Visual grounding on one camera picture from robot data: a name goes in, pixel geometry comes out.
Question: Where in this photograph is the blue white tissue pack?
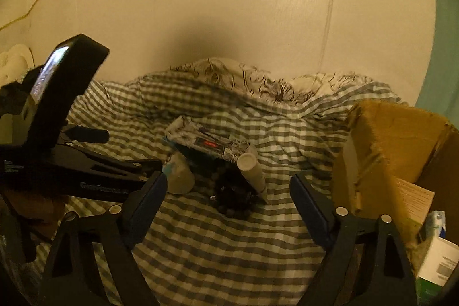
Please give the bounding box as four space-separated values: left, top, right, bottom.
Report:
425 210 447 242

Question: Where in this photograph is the teal curtain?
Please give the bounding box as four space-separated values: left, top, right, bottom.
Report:
414 0 459 129

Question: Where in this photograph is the black bead string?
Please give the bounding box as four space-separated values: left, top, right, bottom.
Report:
210 163 259 219

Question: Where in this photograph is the small white bottle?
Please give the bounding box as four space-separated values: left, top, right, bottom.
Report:
237 153 269 204

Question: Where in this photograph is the green white carton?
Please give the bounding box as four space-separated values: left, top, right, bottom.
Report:
416 236 459 306

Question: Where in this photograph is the cardboard box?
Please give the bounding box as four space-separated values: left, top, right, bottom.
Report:
332 100 459 292

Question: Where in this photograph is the grey white checked blanket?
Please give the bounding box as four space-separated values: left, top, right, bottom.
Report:
22 78 409 306

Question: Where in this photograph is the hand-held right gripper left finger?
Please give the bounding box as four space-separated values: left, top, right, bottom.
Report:
38 170 168 306

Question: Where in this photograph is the black white printed packet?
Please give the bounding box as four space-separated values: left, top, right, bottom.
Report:
163 115 257 165

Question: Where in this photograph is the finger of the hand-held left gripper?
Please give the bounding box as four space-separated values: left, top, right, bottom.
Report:
54 143 164 197
59 126 110 145

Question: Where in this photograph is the beige maroon medicine box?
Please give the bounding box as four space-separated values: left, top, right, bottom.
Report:
394 177 435 226

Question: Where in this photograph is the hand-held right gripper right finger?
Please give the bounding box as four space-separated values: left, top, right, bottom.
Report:
289 173 418 306

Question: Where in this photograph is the floral pillow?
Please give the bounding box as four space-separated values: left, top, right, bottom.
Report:
168 57 377 104

